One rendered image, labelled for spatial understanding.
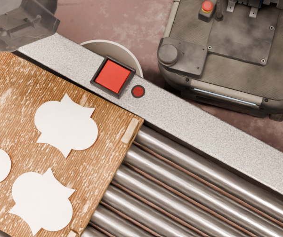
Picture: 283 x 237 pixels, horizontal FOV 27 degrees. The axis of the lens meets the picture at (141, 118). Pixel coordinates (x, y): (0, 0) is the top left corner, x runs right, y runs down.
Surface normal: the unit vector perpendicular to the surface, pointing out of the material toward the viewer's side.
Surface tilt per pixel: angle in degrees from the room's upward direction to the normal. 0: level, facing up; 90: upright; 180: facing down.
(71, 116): 0
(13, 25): 81
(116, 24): 0
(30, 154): 0
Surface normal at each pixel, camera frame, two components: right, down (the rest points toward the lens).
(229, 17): -0.06, -0.28
